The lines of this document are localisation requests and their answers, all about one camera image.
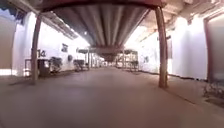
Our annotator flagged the corrugated canopy roof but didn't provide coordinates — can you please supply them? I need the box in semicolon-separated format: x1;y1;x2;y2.
0;0;224;63

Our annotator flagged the dark bin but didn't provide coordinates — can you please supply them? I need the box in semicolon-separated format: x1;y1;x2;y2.
37;58;51;78

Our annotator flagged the brown canopy post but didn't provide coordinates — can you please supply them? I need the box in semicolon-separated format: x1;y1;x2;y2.
30;13;43;83
154;6;169;89

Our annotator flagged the grey paved walkway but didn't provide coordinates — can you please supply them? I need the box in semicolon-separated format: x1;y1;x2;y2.
0;66;224;128

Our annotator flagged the white building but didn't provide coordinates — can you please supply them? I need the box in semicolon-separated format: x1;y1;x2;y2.
114;13;224;83
0;11;101;78

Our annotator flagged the dark chair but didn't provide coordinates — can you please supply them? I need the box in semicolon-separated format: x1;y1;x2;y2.
49;56;64;74

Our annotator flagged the dark bench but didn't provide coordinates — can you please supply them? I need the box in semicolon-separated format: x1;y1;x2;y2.
73;59;90;72

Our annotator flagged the metal rack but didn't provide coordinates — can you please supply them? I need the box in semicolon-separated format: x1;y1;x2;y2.
123;49;140;72

